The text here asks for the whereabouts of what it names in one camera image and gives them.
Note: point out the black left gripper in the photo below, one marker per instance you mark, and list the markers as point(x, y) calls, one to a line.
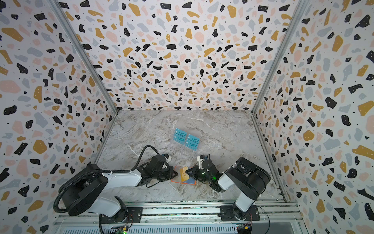
point(171, 173)

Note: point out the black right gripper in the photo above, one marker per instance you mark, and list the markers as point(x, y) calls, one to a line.
point(196, 171)

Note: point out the orange card holder wallet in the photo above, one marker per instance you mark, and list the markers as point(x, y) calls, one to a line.
point(177, 179)

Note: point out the gold VIP card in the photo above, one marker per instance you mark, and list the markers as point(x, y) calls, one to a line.
point(184, 174)

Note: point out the teal vip card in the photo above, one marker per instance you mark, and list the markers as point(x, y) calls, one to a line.
point(180, 139)
point(191, 145)
point(180, 133)
point(193, 139)

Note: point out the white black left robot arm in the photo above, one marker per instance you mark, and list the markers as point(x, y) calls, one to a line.
point(83, 192)

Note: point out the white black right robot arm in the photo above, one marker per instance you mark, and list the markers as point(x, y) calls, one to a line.
point(249, 178)

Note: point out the clear acrylic card display stand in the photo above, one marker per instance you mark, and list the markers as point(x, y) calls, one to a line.
point(182, 150)

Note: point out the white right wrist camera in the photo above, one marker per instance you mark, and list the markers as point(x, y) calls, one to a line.
point(200, 160)

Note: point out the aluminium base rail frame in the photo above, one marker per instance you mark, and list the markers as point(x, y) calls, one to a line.
point(270, 217)

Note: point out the aluminium corner post left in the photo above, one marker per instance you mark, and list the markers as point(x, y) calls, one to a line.
point(60, 15)

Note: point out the aluminium corner post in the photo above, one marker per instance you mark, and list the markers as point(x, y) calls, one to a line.
point(60, 15)
point(298, 14)

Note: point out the aluminium corner post right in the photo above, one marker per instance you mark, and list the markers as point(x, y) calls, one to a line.
point(298, 14)

